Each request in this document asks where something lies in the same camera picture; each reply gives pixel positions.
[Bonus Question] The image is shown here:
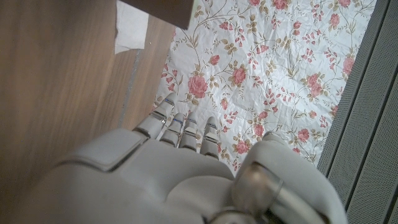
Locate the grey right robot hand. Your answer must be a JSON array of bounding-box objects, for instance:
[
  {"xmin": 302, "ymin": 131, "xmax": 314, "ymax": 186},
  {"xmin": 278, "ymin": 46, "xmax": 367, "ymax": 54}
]
[{"xmin": 12, "ymin": 92, "xmax": 349, "ymax": 224}]

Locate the colourful cardboard box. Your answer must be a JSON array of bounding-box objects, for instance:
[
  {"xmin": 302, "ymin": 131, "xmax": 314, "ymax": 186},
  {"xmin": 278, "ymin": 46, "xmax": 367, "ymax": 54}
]
[{"xmin": 119, "ymin": 0, "xmax": 195, "ymax": 30}]

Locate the white paper leaflet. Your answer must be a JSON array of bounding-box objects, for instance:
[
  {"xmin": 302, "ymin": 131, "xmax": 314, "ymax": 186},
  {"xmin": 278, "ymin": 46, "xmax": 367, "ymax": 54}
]
[{"xmin": 114, "ymin": 0, "xmax": 150, "ymax": 55}]

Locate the floral backdrop cloth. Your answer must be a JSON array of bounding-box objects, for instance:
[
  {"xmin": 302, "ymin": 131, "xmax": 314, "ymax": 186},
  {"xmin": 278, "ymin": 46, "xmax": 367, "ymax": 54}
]
[{"xmin": 152, "ymin": 0, "xmax": 377, "ymax": 175}]

